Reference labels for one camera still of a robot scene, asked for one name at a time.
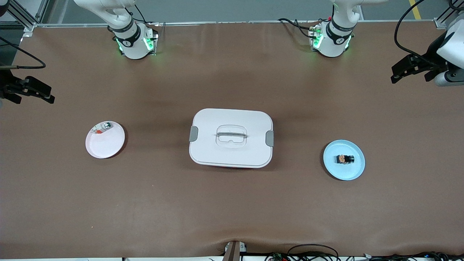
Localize pink round plate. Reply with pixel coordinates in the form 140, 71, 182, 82
85, 121, 126, 159

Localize light blue round plate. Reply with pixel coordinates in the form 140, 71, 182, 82
323, 140, 366, 181

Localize white lidded box grey latches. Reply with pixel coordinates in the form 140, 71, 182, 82
188, 108, 275, 169

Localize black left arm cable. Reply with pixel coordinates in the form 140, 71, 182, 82
394, 0, 464, 68

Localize aluminium frame post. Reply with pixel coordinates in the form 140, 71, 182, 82
7, 0, 49, 32
434, 0, 464, 30

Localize black base power cables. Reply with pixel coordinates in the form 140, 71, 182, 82
278, 16, 328, 40
129, 3, 161, 28

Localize black cable bundle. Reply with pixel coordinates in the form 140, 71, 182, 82
364, 252, 464, 261
264, 244, 340, 261

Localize brown camera mount bracket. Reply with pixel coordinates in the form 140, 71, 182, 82
222, 240, 248, 261

